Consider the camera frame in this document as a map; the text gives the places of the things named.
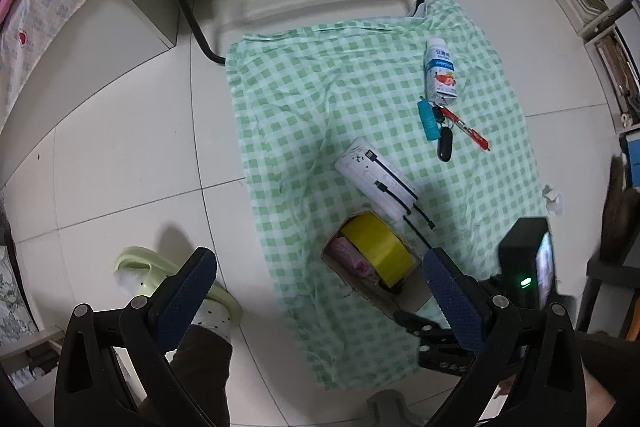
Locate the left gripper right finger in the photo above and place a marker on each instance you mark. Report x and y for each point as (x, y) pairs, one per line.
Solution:
(487, 326)

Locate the black car key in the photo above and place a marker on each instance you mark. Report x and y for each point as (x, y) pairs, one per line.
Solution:
(444, 142)

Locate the blue key fob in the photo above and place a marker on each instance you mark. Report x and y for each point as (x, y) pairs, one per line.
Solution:
(428, 120)

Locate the green checkered cloth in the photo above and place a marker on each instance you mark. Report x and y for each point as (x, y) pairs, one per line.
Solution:
(329, 127)

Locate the pink tissue pack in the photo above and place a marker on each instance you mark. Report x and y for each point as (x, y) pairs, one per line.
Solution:
(348, 256)

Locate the yellow packing tape roll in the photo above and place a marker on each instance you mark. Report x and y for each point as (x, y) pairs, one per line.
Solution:
(382, 248)

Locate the left green slipper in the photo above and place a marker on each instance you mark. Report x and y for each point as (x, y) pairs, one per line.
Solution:
(140, 271)

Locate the crumpled white tissue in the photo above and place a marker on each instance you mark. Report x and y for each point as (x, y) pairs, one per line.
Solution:
(553, 199)

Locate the white blue drink bottle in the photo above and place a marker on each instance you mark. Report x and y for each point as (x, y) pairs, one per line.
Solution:
(440, 78)

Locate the white power bank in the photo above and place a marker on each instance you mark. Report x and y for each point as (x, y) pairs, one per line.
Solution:
(385, 186)

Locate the red pen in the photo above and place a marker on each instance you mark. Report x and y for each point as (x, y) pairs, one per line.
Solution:
(462, 125)

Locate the person left leg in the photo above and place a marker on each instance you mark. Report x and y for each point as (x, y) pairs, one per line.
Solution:
(200, 368)

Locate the white polka dot sock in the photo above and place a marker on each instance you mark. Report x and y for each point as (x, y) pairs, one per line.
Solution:
(215, 318)

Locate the cardboard box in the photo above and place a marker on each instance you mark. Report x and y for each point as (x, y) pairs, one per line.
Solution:
(409, 295)

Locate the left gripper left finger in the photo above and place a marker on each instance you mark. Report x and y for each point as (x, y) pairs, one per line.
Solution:
(152, 326)

